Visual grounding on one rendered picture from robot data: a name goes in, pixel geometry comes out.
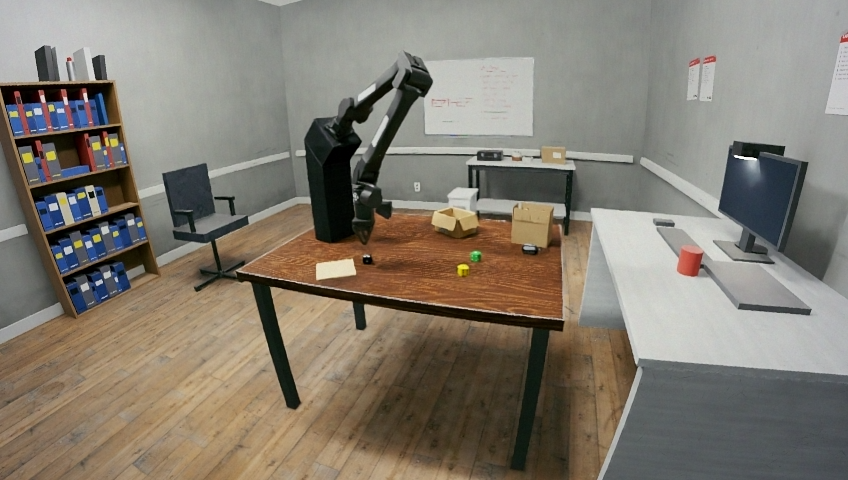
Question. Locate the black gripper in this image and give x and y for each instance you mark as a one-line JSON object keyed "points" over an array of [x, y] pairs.
{"points": [[357, 225]]}

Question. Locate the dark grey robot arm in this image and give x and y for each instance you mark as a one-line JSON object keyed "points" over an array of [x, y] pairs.
{"points": [[415, 74]]}

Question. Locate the beige mat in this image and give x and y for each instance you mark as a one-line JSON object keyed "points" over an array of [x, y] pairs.
{"points": [[335, 269]]}

